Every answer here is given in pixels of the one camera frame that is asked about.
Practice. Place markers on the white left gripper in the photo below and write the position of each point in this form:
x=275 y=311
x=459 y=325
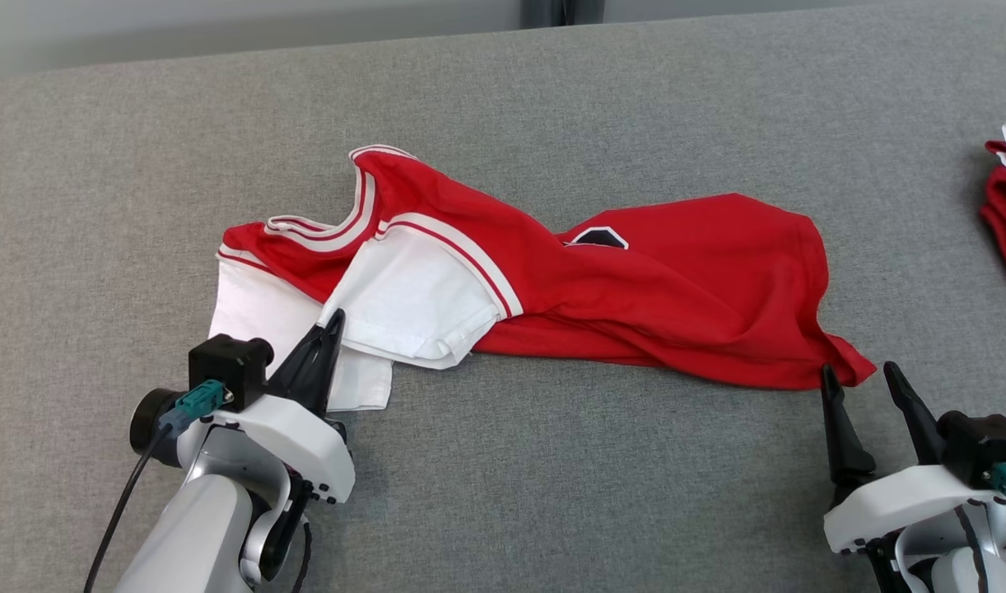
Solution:
x=289 y=445

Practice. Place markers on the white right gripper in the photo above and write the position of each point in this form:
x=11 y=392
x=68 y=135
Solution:
x=898 y=502

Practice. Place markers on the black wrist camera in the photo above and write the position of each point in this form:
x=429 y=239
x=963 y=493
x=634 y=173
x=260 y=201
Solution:
x=985 y=445
x=223 y=371

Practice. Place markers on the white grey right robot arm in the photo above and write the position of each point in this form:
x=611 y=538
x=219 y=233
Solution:
x=972 y=568

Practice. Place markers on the grey metal stand post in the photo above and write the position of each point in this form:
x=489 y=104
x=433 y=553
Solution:
x=562 y=12

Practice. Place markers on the red jersey with white sleeves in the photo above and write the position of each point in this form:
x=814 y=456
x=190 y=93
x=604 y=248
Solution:
x=676 y=296

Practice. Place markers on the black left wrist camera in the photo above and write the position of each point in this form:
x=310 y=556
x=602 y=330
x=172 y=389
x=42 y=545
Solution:
x=223 y=371

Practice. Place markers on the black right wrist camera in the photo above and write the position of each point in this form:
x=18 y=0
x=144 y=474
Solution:
x=985 y=445

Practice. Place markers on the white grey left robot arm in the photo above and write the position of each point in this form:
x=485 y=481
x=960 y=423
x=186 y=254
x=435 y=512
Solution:
x=190 y=543

